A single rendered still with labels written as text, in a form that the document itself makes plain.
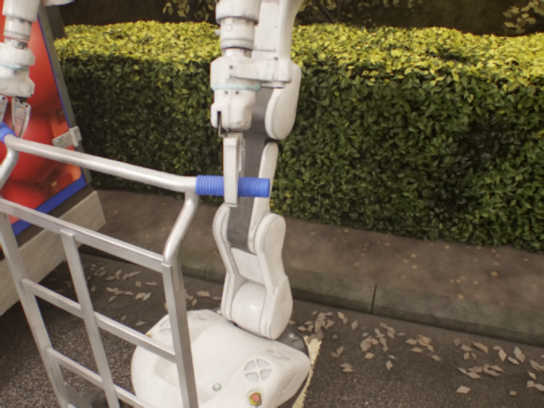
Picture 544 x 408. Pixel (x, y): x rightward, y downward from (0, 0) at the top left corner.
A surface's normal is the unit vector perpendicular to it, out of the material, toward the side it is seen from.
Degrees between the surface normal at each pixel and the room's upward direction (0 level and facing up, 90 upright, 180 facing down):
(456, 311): 0
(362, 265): 7
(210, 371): 0
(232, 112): 67
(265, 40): 78
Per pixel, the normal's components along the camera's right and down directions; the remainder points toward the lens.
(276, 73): -0.04, 0.14
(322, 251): -0.07, -0.78
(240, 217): -0.48, 0.08
